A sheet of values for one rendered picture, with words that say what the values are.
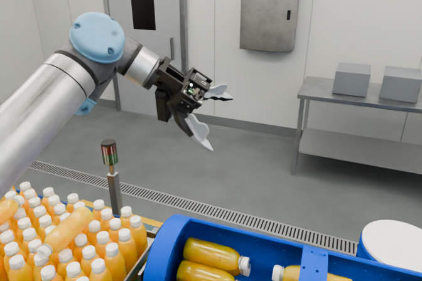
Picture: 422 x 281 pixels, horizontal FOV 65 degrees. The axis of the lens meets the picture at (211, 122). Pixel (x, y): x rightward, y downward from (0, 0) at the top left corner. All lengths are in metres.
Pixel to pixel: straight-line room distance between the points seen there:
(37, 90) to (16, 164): 0.10
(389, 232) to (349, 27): 2.86
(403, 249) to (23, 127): 1.25
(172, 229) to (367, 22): 3.36
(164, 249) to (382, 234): 0.82
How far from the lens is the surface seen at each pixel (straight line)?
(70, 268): 1.17
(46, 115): 0.47
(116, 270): 1.22
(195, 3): 4.37
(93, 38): 0.50
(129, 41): 0.69
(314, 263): 0.96
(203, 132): 0.69
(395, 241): 1.43
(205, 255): 1.09
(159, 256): 0.99
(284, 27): 3.83
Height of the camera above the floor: 1.90
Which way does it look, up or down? 24 degrees down
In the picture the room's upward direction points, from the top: straight up
